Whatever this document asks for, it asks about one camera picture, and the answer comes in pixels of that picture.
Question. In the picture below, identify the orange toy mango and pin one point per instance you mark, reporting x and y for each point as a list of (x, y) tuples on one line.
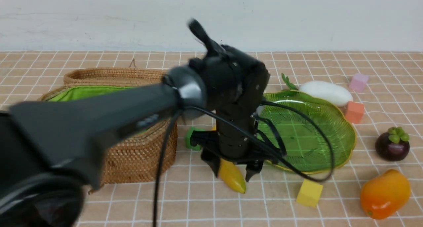
[(384, 195)]

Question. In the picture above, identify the green glass leaf plate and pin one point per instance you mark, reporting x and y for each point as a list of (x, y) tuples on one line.
[(306, 148)]

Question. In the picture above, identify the white toy radish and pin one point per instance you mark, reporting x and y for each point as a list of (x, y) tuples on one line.
[(333, 93)]

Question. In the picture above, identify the woven wicker basket green lining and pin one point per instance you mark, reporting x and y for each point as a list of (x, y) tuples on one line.
[(135, 159)]

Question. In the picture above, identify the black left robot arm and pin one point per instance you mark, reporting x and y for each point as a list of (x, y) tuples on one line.
[(50, 150)]

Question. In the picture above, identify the orange foam cube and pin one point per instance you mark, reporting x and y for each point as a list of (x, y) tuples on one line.
[(354, 112)]

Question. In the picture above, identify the pink foam cube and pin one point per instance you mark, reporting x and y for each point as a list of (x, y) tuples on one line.
[(358, 82)]

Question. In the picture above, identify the yellow toy banana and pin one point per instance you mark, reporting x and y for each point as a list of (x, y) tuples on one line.
[(230, 174)]

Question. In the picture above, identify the woven wicker basket lid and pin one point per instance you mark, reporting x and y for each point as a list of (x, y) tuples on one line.
[(114, 76)]

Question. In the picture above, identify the yellow foam cube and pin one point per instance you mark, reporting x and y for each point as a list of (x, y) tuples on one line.
[(309, 193)]

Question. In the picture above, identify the purple toy mangosteen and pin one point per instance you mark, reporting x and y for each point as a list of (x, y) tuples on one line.
[(393, 145)]

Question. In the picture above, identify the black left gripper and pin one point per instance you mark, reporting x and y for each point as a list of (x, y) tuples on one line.
[(235, 82)]

